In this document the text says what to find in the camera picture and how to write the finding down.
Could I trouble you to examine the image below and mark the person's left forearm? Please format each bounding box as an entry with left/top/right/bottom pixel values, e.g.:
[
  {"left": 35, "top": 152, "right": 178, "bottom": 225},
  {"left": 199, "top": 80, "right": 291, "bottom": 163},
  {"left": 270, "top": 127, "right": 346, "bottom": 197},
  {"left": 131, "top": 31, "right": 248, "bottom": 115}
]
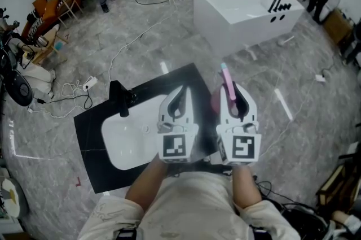
[{"left": 125, "top": 154, "right": 169, "bottom": 210}]

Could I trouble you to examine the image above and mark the wooden frame rack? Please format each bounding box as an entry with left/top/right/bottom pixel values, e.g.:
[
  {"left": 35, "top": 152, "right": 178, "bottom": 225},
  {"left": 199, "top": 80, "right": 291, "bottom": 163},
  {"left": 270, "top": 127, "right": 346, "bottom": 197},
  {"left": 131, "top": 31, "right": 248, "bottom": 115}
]
[{"left": 315, "top": 159, "right": 361, "bottom": 214}]

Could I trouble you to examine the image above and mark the black vanity cabinet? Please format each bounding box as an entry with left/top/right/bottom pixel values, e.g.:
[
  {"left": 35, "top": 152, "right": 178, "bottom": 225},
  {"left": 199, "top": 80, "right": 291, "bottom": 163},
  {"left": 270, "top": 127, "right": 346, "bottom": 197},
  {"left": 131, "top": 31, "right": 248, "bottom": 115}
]
[{"left": 73, "top": 63, "right": 223, "bottom": 194}]

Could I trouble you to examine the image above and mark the white power strip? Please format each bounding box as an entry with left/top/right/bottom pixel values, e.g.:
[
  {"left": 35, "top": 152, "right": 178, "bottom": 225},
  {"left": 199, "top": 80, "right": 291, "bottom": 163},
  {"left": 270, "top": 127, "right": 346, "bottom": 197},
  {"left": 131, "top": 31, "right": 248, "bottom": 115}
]
[{"left": 83, "top": 76, "right": 99, "bottom": 92}]

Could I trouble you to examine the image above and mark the person's right forearm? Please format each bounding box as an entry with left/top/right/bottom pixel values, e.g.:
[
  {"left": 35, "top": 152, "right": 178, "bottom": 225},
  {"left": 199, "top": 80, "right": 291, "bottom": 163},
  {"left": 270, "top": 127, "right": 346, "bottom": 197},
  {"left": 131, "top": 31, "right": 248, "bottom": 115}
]
[{"left": 231, "top": 164, "right": 262, "bottom": 210}]

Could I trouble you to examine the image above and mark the pink soap bottle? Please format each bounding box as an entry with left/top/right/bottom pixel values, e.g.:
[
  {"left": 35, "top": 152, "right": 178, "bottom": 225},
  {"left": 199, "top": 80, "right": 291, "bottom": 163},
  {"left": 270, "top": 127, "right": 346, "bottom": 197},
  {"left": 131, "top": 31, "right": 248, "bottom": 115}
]
[{"left": 210, "top": 63, "right": 240, "bottom": 118}]

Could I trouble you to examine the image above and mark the white shower handle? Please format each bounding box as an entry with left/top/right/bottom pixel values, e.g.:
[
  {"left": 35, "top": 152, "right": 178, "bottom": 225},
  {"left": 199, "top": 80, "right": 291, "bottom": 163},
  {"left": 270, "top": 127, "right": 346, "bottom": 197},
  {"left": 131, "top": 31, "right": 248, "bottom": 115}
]
[{"left": 277, "top": 35, "right": 295, "bottom": 46}]

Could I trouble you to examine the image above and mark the white sink basin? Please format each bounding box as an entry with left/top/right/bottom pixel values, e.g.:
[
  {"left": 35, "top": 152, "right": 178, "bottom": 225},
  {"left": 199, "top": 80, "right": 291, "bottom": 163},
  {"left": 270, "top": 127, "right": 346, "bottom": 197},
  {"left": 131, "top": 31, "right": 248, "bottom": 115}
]
[{"left": 100, "top": 94, "right": 166, "bottom": 171}]

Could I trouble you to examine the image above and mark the black sink faucet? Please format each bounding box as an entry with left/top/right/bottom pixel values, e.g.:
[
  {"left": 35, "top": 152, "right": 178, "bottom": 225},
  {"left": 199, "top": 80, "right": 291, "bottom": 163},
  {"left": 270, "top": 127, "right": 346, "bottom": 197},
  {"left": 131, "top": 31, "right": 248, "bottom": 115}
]
[{"left": 109, "top": 80, "right": 138, "bottom": 117}]

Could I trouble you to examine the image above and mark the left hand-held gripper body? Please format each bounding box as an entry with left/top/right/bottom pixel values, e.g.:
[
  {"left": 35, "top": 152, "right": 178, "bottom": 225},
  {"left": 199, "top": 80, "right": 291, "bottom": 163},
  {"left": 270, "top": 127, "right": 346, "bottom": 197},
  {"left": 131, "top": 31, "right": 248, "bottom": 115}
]
[{"left": 156, "top": 121, "right": 200, "bottom": 163}]

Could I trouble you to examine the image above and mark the black waist device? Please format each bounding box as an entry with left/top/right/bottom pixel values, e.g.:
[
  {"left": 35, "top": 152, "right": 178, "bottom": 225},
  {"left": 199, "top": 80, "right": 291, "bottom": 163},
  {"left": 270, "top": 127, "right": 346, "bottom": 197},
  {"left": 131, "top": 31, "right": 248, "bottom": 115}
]
[{"left": 202, "top": 164, "right": 234, "bottom": 176}]

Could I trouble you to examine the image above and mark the brown cardboard box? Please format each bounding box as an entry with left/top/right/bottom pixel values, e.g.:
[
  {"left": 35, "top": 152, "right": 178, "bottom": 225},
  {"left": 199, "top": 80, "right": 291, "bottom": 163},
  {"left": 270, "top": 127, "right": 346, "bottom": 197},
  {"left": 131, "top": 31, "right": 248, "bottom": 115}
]
[{"left": 323, "top": 8, "right": 353, "bottom": 45}]

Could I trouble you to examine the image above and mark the person's beige shirt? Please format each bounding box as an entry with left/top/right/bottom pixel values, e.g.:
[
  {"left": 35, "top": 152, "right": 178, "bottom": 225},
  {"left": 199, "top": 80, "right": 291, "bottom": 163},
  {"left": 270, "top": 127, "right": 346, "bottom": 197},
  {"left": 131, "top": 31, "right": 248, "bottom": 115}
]
[{"left": 77, "top": 171, "right": 301, "bottom": 240}]

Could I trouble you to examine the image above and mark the white rectangular bathtub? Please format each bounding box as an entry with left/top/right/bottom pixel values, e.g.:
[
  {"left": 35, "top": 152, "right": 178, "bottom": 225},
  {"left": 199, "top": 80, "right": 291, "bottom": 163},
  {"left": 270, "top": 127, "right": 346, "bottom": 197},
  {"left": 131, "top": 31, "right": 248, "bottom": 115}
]
[{"left": 193, "top": 0, "right": 305, "bottom": 58}]

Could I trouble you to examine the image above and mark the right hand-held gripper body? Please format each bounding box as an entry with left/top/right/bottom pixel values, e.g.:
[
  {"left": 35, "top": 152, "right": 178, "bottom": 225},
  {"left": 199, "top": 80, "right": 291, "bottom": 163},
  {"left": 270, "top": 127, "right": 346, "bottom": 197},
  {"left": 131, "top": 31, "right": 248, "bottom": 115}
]
[{"left": 216, "top": 121, "right": 262, "bottom": 167}]

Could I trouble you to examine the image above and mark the orange bag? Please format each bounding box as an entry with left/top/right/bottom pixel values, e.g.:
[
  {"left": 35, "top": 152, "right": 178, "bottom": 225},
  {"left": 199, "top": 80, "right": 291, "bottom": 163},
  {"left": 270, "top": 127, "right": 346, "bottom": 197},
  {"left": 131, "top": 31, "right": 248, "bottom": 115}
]
[{"left": 32, "top": 0, "right": 61, "bottom": 22}]

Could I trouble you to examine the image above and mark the white floor cable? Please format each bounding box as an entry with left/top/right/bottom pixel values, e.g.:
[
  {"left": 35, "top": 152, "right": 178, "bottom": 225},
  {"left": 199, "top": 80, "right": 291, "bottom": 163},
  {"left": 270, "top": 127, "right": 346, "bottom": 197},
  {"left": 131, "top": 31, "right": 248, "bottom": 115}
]
[{"left": 108, "top": 0, "right": 180, "bottom": 84}]

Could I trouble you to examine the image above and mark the wooden chair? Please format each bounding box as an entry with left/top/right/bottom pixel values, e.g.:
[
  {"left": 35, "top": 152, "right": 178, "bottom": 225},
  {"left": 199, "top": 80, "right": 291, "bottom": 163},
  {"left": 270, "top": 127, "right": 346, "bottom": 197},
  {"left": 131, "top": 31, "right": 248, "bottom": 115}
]
[{"left": 56, "top": 0, "right": 84, "bottom": 28}]

